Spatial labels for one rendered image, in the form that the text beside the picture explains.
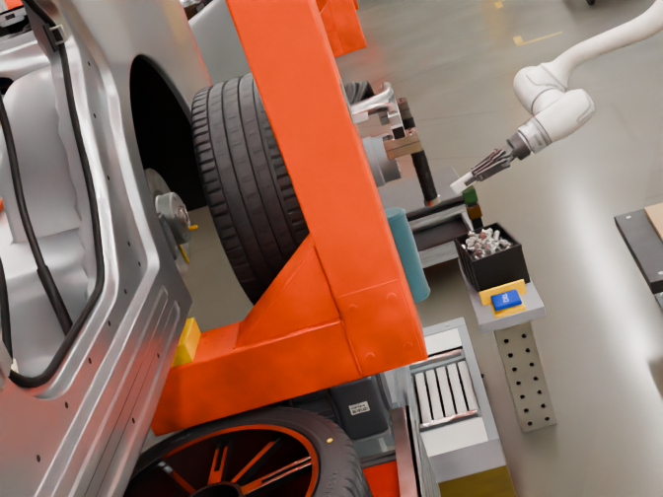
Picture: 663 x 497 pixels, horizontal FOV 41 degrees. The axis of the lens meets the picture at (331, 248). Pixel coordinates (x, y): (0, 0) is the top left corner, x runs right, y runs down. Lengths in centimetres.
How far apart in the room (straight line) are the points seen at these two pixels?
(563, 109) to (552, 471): 97
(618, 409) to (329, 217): 113
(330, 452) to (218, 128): 84
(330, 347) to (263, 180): 43
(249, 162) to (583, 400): 122
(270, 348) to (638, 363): 124
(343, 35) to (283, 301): 419
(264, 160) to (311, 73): 39
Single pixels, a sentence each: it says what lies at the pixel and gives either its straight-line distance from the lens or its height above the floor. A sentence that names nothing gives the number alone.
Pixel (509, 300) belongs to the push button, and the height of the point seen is 48.
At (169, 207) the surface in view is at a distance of 251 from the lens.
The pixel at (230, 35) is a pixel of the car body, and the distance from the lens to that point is 503.
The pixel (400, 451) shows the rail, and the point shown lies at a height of 39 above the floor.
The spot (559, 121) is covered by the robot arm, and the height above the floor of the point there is 79.
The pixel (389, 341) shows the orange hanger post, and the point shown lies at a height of 60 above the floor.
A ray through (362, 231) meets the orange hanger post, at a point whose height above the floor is 87.
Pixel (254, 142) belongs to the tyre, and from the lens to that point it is 217.
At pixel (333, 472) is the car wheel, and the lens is 185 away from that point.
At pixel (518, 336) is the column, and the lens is 249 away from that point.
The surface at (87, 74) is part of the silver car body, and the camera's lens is 212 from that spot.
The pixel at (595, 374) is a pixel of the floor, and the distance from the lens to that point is 283.
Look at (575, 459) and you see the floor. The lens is 252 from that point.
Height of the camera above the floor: 155
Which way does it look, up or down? 21 degrees down
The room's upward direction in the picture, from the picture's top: 20 degrees counter-clockwise
